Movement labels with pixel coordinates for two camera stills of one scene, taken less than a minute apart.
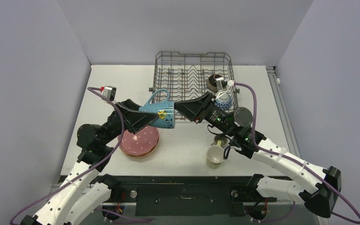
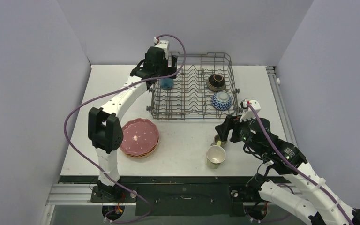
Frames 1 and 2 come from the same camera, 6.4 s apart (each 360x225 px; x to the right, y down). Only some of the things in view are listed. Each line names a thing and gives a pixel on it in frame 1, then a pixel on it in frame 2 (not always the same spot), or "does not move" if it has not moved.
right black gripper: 202,109 → 232,130
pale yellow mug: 215,155 does not move
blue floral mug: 166,110 → 167,83
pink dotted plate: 143,142 does not move
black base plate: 224,195 does not move
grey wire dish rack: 186,76 does not move
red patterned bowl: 224,102 does not move
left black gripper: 134,121 → 165,62
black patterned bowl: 212,81 does not move
